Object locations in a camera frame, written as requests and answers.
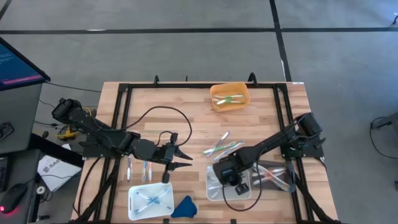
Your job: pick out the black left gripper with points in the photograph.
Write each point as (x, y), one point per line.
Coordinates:
(166, 154)

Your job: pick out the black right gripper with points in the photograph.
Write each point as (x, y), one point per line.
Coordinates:
(230, 168)

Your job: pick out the green packaged toothbrush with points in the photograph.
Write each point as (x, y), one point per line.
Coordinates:
(229, 99)
(220, 147)
(236, 102)

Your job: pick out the white plastic bin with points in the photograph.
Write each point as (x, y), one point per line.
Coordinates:
(214, 196)
(133, 214)

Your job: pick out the blue packaged toothbrush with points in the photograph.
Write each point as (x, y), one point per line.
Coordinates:
(144, 171)
(143, 195)
(231, 150)
(160, 205)
(164, 191)

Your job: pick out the pink packaged toothbrush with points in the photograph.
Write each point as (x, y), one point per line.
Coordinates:
(284, 185)

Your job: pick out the teal packaged toothbrush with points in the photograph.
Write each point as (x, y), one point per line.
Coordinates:
(236, 96)

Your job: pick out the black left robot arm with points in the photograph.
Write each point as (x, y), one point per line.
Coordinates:
(102, 133)

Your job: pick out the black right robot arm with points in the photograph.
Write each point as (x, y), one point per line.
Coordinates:
(270, 143)

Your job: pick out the blue cloth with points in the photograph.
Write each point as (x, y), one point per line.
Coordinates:
(185, 208)

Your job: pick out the dark transparent plastic bin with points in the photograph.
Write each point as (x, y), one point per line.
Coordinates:
(290, 174)

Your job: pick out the orange plastic bin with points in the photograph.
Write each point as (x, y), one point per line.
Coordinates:
(217, 90)

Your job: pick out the white table label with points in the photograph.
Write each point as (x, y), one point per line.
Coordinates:
(297, 83)

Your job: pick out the white printed paper bag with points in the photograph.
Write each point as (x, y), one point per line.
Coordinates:
(57, 172)

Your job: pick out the white tape roll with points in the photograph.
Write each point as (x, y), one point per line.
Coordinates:
(40, 187)

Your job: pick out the grey desk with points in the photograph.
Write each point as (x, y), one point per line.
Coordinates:
(18, 118)

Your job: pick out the black computer mouse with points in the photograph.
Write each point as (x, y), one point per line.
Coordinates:
(12, 197)

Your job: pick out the black keyboard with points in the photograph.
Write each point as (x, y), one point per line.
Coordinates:
(4, 174)

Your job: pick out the black desk device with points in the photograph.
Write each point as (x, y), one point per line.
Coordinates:
(5, 130)

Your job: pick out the computer monitor with blue screen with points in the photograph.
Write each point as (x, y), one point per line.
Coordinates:
(15, 68)

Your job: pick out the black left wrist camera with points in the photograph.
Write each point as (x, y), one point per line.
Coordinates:
(174, 138)

